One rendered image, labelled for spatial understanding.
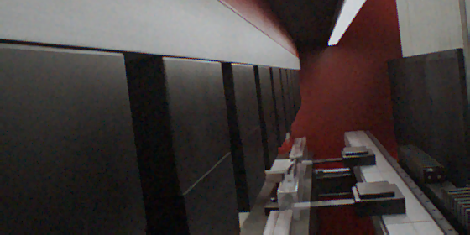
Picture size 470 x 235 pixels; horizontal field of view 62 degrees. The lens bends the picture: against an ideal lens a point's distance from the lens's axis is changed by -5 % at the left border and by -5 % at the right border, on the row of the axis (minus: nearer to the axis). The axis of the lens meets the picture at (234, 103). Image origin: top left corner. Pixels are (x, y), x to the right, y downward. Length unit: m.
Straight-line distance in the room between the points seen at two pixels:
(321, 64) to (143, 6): 2.13
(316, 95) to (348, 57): 0.27
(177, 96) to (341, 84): 2.10
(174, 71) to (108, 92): 0.09
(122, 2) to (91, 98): 0.06
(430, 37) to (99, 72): 8.65
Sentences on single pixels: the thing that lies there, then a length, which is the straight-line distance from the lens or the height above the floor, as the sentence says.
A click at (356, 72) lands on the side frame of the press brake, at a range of 2.34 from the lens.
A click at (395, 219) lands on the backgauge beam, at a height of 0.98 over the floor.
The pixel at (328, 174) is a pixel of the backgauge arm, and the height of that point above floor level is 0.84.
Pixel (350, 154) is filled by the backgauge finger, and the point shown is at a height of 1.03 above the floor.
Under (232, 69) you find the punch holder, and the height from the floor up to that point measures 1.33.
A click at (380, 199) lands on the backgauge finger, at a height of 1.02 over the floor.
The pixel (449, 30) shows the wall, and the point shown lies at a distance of 8.91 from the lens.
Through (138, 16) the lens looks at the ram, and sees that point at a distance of 0.22.
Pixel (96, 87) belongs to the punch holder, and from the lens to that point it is 0.17.
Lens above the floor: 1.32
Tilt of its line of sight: 3 degrees down
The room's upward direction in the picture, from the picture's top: 7 degrees counter-clockwise
